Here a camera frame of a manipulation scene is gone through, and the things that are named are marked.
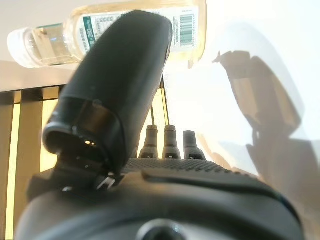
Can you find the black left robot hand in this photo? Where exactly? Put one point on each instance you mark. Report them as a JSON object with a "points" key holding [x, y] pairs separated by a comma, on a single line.
{"points": [[120, 75]]}

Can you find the clear yellow drink bottle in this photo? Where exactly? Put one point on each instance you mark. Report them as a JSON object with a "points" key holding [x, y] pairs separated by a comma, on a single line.
{"points": [[50, 42]]}

